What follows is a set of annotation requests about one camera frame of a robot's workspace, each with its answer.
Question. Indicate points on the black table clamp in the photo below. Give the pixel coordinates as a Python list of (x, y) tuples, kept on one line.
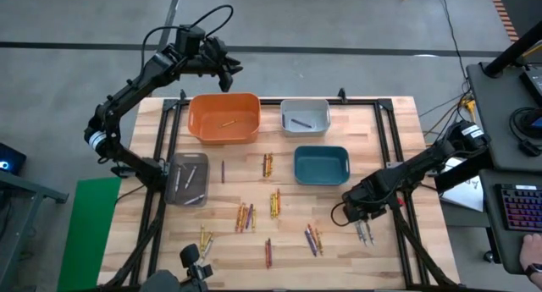
[(341, 94), (183, 94)]

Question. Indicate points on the green floor mat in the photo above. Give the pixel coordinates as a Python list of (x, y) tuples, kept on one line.
[(89, 233)]

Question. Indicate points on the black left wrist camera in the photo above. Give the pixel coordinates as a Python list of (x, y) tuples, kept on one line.
[(189, 39)]

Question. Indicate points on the black wristwatch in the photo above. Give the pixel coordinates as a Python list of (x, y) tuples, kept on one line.
[(534, 269)]

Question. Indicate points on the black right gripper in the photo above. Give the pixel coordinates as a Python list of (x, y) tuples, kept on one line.
[(372, 196)]

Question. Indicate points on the black desk device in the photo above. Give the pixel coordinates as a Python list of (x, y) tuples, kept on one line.
[(534, 82)]

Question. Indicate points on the white crayon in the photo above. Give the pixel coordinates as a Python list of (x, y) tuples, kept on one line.
[(178, 178), (194, 199), (190, 176), (208, 249)]

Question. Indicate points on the orange crayon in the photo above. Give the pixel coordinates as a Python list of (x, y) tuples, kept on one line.
[(268, 165), (239, 219)]

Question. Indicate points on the grey metal bracket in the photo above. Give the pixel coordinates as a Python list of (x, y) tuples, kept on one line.
[(391, 167)]

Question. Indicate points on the black monitor pole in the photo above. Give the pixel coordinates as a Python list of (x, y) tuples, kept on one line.
[(514, 51)]

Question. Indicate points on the black backlit keyboard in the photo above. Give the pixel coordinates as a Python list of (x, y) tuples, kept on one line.
[(521, 207)]

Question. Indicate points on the grey keyboard tray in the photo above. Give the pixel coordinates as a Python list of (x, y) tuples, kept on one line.
[(504, 249)]

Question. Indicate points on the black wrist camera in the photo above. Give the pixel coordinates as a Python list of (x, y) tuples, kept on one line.
[(189, 39), (350, 199)]

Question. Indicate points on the orange plastic bin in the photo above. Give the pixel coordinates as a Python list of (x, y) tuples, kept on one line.
[(211, 133)]

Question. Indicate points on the red-orange crayon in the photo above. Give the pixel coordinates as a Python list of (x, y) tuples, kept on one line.
[(242, 218)]

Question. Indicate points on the black headset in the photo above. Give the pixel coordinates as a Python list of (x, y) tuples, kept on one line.
[(527, 146)]

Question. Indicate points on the translucent grey plastic bin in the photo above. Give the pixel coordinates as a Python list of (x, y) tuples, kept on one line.
[(200, 186)]

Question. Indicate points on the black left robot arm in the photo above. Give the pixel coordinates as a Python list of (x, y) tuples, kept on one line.
[(127, 91)]

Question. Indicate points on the grey crayon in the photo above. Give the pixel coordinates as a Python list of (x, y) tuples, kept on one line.
[(363, 235), (359, 233), (370, 235)]

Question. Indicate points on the person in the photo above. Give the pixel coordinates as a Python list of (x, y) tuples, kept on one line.
[(161, 281)]

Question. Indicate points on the yellow-orange crayon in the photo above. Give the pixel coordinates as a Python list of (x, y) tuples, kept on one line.
[(271, 163), (207, 240), (245, 219), (228, 123)]

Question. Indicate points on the grey workstation desk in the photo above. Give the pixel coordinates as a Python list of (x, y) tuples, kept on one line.
[(495, 101)]

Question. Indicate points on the person's hand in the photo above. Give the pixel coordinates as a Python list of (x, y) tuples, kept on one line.
[(530, 247)]

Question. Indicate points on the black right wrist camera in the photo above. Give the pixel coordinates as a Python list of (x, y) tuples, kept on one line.
[(350, 199)]

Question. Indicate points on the black workstation beam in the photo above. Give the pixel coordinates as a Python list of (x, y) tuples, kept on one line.
[(461, 176)]

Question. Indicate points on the teal plastic bin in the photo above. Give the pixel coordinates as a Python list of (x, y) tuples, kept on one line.
[(322, 165)]

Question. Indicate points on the black gimbal camera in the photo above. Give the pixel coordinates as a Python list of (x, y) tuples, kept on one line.
[(189, 255)]

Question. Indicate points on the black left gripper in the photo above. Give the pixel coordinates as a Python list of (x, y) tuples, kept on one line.
[(209, 61)]

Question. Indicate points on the black box with blue light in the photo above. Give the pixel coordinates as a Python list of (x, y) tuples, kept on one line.
[(10, 158)]

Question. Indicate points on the black caster wheel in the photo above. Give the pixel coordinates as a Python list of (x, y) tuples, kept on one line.
[(489, 256)]

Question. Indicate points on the white plastic bin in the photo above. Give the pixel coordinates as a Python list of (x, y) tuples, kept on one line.
[(311, 110)]

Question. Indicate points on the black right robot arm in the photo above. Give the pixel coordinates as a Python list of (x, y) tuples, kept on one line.
[(415, 169)]

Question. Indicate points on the grey metal bench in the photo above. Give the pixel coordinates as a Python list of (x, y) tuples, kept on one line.
[(25, 190)]

